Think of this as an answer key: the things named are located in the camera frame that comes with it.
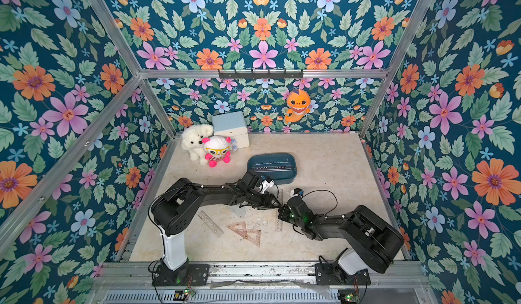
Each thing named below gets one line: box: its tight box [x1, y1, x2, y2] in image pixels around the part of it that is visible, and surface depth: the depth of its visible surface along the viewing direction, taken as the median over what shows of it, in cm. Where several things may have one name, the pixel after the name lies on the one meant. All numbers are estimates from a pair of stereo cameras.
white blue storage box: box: [212, 110, 251, 149], surface depth 108 cm
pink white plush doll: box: [201, 135, 239, 168], surface depth 97 cm
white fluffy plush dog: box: [181, 123, 214, 165], surface depth 97 cm
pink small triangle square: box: [244, 229, 262, 247], surface depth 85 cm
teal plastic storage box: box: [247, 152, 298, 185], surface depth 106 cm
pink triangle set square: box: [227, 221, 249, 239], surface depth 86 cm
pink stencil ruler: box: [252, 165, 292, 169], surface depth 106 cm
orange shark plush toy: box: [284, 88, 311, 124], surface depth 100 cm
